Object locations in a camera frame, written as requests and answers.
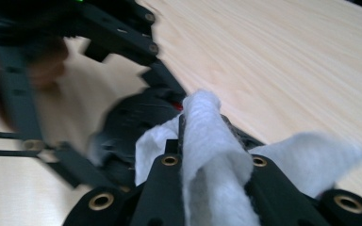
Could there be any white wet wipe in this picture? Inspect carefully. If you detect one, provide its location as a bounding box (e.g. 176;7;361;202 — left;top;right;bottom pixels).
134;89;362;226

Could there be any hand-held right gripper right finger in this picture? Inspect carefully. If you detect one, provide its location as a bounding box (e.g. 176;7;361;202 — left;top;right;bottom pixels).
221;115;332;226

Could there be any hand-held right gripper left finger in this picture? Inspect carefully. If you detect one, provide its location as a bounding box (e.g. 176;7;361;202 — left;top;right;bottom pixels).
131;138;186;226

